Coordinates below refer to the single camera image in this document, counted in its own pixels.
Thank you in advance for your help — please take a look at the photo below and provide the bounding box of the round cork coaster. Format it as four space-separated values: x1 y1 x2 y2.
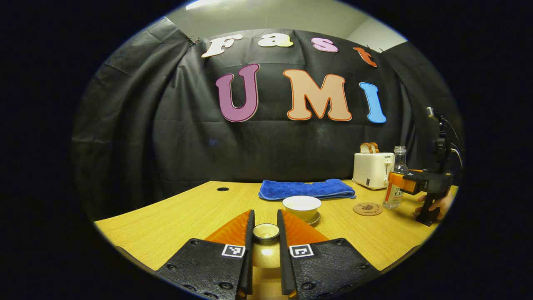
353 202 384 216

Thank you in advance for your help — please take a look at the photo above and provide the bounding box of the blue folded towel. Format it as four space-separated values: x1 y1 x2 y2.
259 179 356 201

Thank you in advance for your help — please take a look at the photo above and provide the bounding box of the cream ceramic teacup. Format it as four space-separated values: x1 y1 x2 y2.
282 196 322 222

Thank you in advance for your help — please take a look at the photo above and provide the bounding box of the ceiling light strip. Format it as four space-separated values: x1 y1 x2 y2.
185 0 234 10

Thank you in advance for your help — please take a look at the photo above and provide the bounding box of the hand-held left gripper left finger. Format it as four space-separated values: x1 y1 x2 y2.
156 210 255 300

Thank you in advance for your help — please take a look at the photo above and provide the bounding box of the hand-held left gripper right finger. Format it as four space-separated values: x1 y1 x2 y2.
277 209 381 300

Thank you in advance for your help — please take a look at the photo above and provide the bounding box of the black backdrop cloth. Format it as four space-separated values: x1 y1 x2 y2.
71 17 465 221

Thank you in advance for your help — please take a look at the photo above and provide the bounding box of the clear water bottle yellow label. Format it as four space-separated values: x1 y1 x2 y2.
383 146 409 210

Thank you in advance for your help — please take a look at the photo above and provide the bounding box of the white toaster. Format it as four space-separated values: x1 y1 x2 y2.
353 152 395 190

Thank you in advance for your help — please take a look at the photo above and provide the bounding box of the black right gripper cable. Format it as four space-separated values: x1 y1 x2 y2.
441 118 464 171

